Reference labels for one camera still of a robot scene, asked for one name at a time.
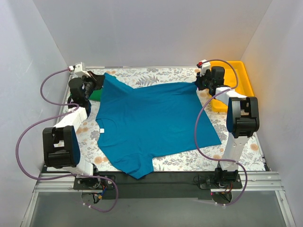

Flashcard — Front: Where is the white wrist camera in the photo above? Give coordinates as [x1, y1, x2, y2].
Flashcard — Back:
[196, 59, 211, 76]
[71, 62, 91, 78]

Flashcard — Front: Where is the green folded t shirt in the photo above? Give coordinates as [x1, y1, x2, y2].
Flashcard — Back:
[89, 74, 110, 101]

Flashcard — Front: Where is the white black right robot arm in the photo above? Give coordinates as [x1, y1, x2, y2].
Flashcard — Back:
[195, 64, 259, 188]

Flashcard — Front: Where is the yellow plastic bin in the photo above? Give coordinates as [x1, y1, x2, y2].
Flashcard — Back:
[208, 61, 255, 113]

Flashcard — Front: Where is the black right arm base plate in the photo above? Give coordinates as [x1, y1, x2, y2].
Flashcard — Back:
[194, 172, 242, 189]

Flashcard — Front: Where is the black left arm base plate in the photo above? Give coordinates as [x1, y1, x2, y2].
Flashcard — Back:
[73, 177, 115, 190]

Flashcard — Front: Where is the blue t shirt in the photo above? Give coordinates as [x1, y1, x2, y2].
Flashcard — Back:
[96, 74, 221, 179]

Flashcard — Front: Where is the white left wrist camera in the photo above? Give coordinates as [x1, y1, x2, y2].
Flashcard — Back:
[71, 62, 91, 78]

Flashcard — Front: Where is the aluminium frame rail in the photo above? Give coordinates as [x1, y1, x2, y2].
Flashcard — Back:
[22, 171, 296, 227]

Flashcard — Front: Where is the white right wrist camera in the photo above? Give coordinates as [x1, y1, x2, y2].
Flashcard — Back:
[196, 59, 211, 76]

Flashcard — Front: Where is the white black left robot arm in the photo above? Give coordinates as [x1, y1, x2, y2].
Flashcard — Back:
[43, 71, 105, 189]

